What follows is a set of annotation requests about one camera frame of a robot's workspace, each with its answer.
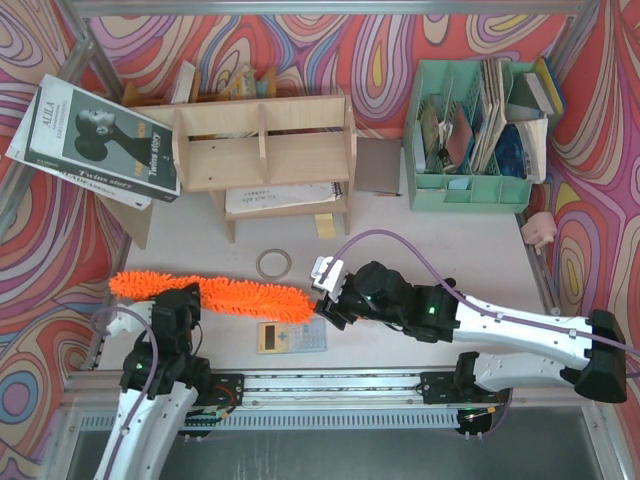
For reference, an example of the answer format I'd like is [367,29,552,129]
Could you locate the wooden bookshelf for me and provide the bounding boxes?
[169,95,357,241]

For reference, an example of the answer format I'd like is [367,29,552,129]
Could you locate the blue yellow book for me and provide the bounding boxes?
[518,57,566,120]

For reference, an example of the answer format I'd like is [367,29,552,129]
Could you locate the grey notebook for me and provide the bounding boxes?
[354,138,401,194]

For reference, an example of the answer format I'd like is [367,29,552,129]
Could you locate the pink pig figurine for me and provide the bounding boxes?
[520,211,557,255]

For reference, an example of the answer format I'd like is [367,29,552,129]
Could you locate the green desk organizer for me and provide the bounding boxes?
[403,57,548,213]

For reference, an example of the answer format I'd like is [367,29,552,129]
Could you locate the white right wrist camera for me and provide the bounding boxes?
[310,256,347,301]

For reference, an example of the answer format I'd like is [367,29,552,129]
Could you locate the clear tape roll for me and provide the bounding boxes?
[255,248,292,281]

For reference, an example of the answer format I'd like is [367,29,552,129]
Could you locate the white book under stack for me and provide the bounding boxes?
[5,99,152,210]

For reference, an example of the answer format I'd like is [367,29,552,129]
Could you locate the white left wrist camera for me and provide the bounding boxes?
[106,301,154,336]

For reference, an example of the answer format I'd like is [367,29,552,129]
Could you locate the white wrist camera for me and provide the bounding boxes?
[106,301,154,336]
[310,256,347,301]

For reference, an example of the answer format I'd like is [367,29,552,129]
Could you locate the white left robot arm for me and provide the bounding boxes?
[95,283,212,479]

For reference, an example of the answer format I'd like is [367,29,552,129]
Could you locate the spiral notepad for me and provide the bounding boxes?
[225,182,343,214]

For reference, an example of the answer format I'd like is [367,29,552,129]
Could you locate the yellow blue calculator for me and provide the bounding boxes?
[258,319,327,355]

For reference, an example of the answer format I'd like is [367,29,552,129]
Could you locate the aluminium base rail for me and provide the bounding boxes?
[214,367,509,411]

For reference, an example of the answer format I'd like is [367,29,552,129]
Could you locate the orange chenille duster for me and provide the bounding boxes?
[109,271,338,324]

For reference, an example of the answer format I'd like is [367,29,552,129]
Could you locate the black Twins story book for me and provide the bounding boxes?
[24,74,180,202]

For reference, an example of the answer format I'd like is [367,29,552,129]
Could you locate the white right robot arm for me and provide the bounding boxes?
[310,257,628,404]

